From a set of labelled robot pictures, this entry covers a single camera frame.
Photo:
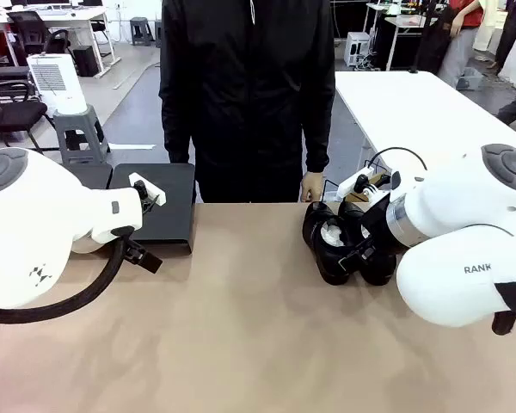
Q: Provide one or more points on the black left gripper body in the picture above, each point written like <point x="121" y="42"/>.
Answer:
<point x="131" y="246"/>

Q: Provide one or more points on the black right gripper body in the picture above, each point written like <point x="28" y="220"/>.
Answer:
<point x="380" y="228"/>

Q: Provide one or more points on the black leather slip-on shoe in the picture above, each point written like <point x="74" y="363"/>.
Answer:
<point x="322" y="260"/>
<point x="380" y="270"/>

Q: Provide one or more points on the person's right forearm black sleeve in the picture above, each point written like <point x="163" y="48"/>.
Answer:
<point x="176" y="133"/>

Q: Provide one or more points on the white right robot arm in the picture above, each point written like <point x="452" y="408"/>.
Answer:
<point x="456" y="215"/>

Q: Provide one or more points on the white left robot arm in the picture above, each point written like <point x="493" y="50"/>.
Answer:
<point x="34" y="223"/>

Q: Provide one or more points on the person's left forearm black sleeve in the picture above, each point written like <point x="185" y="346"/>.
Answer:
<point x="319" y="137"/>

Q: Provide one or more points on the person's left hand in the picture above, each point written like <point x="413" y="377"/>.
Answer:
<point x="312" y="187"/>

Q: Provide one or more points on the white paper shoe stuffing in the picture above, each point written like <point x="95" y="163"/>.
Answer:
<point x="365" y="232"/>
<point x="333" y="234"/>

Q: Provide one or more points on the white paper strip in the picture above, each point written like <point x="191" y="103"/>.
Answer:
<point x="131" y="146"/>

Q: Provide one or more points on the large white table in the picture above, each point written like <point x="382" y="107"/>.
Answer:
<point x="413" y="112"/>

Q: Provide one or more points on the grey plastic stool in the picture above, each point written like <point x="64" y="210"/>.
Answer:
<point x="141" y="26"/>
<point x="75" y="122"/>

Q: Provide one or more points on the grey plastic bin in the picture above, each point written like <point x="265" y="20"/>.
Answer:
<point x="471" y="79"/>

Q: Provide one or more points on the white air purifier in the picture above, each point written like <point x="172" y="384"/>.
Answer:
<point x="58" y="86"/>

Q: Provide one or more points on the black office chair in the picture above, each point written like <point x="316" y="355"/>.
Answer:
<point x="30" y="30"/>
<point x="13" y="114"/>

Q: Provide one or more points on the person in black jacket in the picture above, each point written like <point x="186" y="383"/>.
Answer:
<point x="245" y="107"/>

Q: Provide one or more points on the white computer case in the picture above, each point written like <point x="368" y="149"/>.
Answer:
<point x="357" y="49"/>

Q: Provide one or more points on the black box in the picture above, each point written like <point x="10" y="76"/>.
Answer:
<point x="85" y="60"/>

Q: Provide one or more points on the white cluttered desk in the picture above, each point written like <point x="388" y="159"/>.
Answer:
<point x="408" y="20"/>

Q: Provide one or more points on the person in red shirt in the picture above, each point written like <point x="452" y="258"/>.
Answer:
<point x="471" y="13"/>

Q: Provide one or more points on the white office desk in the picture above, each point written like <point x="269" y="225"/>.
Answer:
<point x="69" y="15"/>

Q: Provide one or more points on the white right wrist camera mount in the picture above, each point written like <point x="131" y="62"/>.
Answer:
<point x="352" y="185"/>

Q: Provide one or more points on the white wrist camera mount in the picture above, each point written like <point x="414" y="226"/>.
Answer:
<point x="152" y="190"/>
<point x="352" y="185"/>

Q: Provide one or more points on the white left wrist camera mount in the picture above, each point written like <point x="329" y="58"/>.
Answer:
<point x="152" y="190"/>

